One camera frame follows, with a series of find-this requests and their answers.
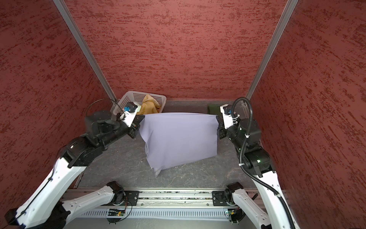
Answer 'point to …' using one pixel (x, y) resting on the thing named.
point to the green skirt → (214, 109)
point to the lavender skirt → (172, 139)
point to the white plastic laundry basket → (121, 99)
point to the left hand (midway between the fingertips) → (140, 118)
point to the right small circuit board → (231, 212)
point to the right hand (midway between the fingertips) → (217, 119)
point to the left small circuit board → (116, 212)
